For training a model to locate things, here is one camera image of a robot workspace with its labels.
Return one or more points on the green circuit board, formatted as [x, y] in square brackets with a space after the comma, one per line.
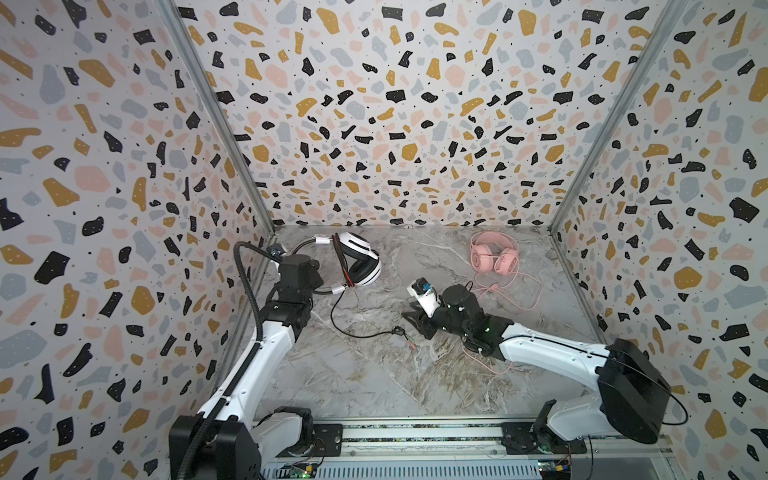
[297, 471]

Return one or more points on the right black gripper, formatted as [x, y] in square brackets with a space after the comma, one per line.
[435, 318]

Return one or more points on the pink headphones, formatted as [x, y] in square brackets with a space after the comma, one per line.
[494, 252]

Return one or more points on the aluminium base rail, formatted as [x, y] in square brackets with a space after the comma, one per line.
[469, 448]

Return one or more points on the white black headphones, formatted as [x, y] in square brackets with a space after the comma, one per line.
[360, 264]

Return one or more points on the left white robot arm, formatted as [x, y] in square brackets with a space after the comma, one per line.
[224, 440]

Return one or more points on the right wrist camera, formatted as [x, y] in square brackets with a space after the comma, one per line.
[424, 293]

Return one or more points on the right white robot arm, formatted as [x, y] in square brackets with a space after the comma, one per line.
[627, 395]

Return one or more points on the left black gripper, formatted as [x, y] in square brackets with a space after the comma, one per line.
[315, 279]

